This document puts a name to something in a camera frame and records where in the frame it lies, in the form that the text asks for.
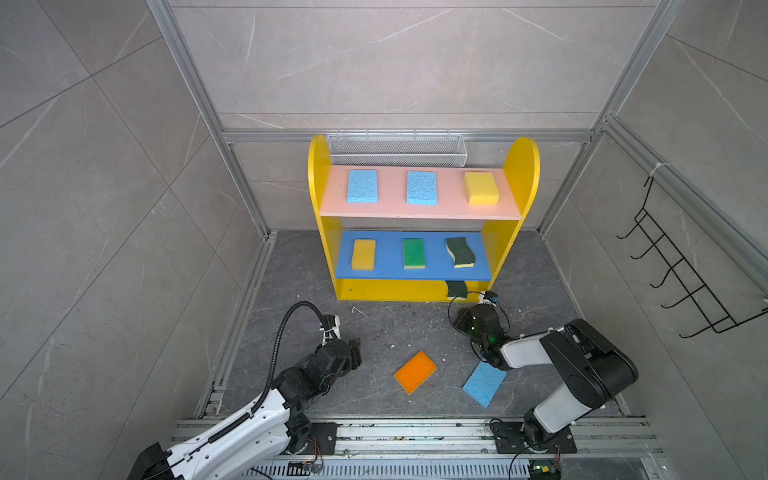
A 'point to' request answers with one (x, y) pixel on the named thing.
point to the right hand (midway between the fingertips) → (456, 308)
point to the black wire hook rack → (719, 319)
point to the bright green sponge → (414, 253)
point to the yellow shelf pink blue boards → (420, 234)
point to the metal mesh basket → (396, 150)
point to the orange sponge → (416, 372)
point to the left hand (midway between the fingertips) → (352, 336)
